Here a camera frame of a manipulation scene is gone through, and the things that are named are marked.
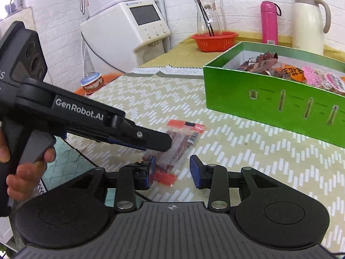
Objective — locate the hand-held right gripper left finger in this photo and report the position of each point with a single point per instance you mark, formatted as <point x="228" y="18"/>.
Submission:
<point x="152" y="171"/>

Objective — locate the green cardboard box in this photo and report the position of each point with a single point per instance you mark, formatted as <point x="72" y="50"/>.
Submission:
<point x="229" y="91"/>

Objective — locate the pink snack packet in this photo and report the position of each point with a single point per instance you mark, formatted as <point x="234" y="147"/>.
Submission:
<point x="323" y="78"/>

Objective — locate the clear bag of round nuts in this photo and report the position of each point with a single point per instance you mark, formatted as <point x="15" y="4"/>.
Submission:
<point x="292" y="72"/>

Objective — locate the patterned table mat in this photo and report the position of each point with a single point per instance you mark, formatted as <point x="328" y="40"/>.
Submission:
<point x="242" y="153"/>

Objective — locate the person's left hand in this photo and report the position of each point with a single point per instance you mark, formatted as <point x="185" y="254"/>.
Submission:
<point x="27" y="180"/>

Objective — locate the pink insulated bottle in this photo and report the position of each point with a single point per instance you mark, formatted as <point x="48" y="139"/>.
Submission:
<point x="269" y="24"/>

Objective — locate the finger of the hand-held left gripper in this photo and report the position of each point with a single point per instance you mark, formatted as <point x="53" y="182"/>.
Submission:
<point x="121" y="143"/>
<point x="153" y="141"/>

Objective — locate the orange plastic tray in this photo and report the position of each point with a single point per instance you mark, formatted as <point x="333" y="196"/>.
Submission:
<point x="110" y="77"/>

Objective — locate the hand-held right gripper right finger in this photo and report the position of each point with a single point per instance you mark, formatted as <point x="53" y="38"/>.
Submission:
<point x="195" y="172"/>

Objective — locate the brown jerky bag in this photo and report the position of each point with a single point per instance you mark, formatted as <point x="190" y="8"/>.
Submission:
<point x="258" y="62"/>

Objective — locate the black straw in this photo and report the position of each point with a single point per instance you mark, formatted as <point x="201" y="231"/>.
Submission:
<point x="203" y="10"/>

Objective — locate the cream thermos jug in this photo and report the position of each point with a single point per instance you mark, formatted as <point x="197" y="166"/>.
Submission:
<point x="307" y="27"/>

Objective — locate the red plastic basket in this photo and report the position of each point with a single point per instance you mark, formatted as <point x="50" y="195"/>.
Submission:
<point x="215" y="43"/>

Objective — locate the white dispenser with screen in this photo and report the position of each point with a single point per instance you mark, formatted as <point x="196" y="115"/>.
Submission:
<point x="113" y="37"/>

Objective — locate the small lidded baby cup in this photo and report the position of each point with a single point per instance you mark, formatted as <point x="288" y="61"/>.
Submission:
<point x="91" y="83"/>

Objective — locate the red-ended meat stick packet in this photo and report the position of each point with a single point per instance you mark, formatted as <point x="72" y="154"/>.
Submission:
<point x="183" y="145"/>

